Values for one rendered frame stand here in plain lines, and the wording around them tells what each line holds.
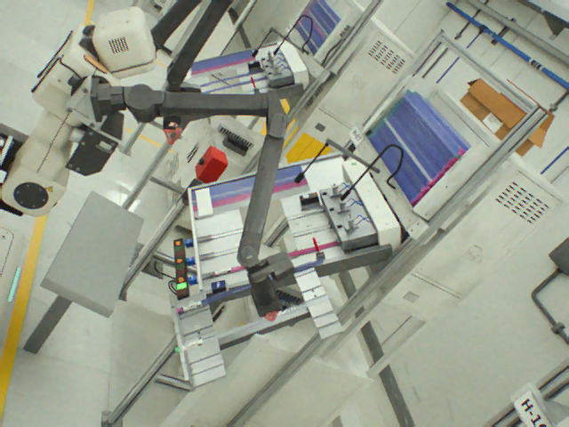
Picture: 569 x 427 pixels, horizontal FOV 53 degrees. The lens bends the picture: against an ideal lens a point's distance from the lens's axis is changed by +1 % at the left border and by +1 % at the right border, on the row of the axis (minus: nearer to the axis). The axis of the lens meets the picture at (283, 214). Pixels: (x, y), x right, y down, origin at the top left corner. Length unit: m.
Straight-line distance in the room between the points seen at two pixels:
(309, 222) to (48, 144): 1.00
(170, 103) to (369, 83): 1.93
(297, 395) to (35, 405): 1.04
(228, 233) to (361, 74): 1.45
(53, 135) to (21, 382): 1.00
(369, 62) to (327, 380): 1.76
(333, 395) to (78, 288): 1.25
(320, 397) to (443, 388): 1.25
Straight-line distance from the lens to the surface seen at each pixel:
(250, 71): 3.60
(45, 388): 2.50
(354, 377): 2.60
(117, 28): 1.78
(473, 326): 3.70
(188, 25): 6.50
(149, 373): 2.29
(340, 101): 3.41
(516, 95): 2.12
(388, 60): 3.40
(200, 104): 1.66
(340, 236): 2.10
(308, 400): 2.65
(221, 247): 2.25
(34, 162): 1.96
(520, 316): 3.54
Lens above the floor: 1.86
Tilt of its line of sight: 22 degrees down
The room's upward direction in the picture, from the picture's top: 40 degrees clockwise
